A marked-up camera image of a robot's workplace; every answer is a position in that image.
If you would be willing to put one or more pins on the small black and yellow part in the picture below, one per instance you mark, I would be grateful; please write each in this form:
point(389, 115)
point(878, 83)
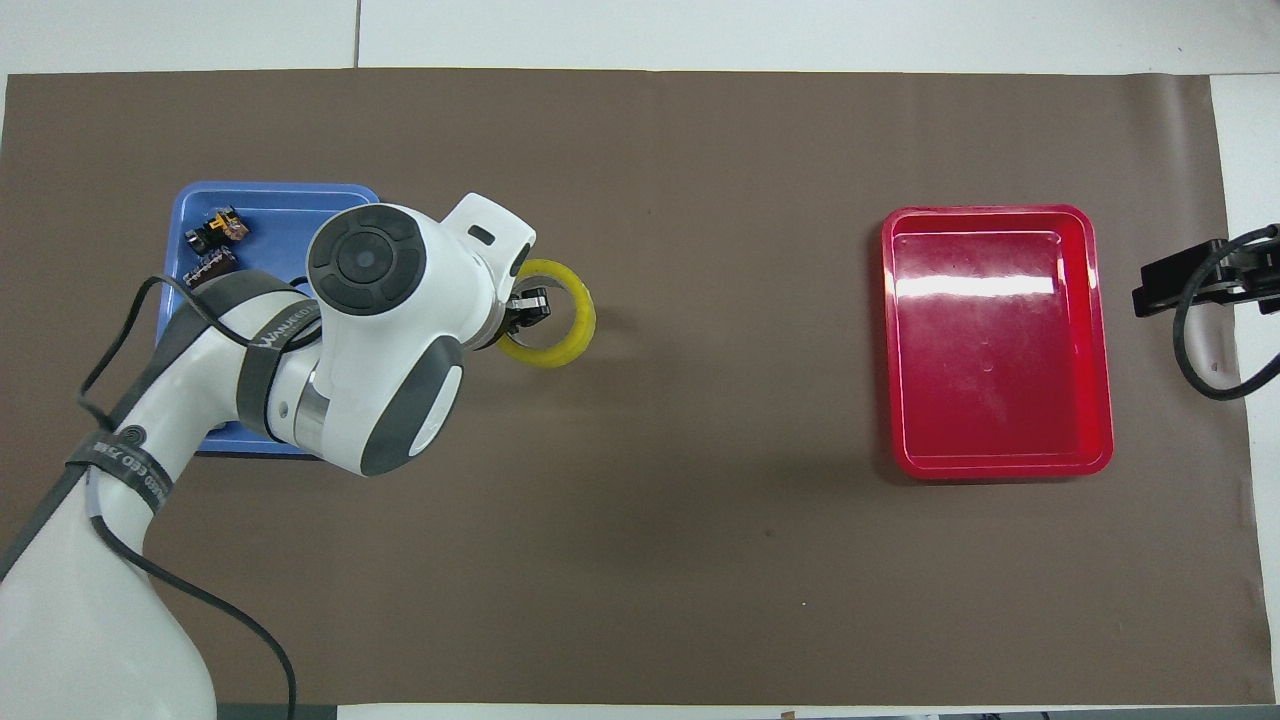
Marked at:
point(222, 228)

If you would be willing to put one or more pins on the small dark brown part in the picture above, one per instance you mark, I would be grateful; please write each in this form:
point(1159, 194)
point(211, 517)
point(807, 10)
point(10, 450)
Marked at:
point(210, 268)

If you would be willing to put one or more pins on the red plastic tray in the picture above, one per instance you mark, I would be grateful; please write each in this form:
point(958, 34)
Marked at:
point(1000, 360)

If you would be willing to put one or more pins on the yellow tape roll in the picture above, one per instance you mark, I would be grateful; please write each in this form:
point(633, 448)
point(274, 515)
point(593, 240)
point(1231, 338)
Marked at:
point(574, 338)

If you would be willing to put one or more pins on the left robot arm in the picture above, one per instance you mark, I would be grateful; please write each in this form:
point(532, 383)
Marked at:
point(380, 330)

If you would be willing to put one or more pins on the blue plastic tray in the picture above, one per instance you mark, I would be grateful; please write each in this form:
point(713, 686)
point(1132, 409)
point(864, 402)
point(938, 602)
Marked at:
point(270, 215)

